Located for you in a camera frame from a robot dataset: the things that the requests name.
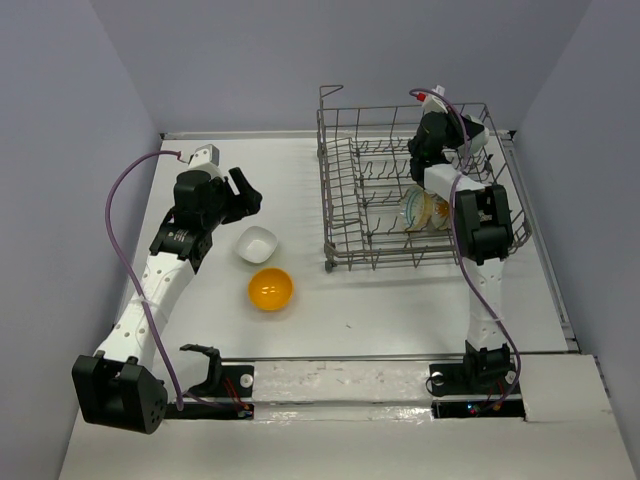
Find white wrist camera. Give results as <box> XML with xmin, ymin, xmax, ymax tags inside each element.
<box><xmin>186</xmin><ymin>144</ymin><xmax>223</xmax><ymax>178</ymax></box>
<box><xmin>415</xmin><ymin>85</ymin><xmax>449</xmax><ymax>114</ymax></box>

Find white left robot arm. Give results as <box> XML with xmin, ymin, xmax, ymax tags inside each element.
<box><xmin>72</xmin><ymin>167</ymin><xmax>262</xmax><ymax>434</ymax></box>

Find grey wire dish rack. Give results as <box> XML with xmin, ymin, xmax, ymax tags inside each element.
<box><xmin>315</xmin><ymin>84</ymin><xmax>534</xmax><ymax>274</ymax></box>

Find white square bowl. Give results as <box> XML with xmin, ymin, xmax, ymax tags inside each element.
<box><xmin>235</xmin><ymin>226</ymin><xmax>278</xmax><ymax>264</ymax></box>

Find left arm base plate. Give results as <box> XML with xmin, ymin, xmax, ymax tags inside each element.
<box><xmin>164</xmin><ymin>364</ymin><xmax>255</xmax><ymax>421</ymax></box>

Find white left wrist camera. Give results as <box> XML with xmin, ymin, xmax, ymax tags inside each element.
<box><xmin>186</xmin><ymin>144</ymin><xmax>223</xmax><ymax>178</ymax></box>

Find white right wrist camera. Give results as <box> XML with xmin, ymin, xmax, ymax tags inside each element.
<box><xmin>415</xmin><ymin>85</ymin><xmax>449</xmax><ymax>114</ymax></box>

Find orange yellow bowl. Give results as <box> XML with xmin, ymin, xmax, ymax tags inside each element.
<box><xmin>247</xmin><ymin>268</ymin><xmax>294</xmax><ymax>311</ymax></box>

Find teal green bowl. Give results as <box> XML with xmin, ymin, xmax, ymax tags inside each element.
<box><xmin>463</xmin><ymin>114</ymin><xmax>490</xmax><ymax>155</ymax></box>

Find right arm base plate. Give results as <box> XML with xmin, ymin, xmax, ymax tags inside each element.
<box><xmin>425</xmin><ymin>362</ymin><xmax>526</xmax><ymax>419</ymax></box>

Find orange flower patterned bowl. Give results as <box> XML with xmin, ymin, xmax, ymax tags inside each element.
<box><xmin>431</xmin><ymin>195</ymin><xmax>451</xmax><ymax>231</ymax></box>

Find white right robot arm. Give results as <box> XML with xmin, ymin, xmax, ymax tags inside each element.
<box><xmin>408</xmin><ymin>109</ymin><xmax>514</xmax><ymax>397</ymax></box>

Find blue yellow patterned bowl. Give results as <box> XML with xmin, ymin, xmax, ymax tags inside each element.
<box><xmin>400</xmin><ymin>185</ymin><xmax>433</xmax><ymax>232</ymax></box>

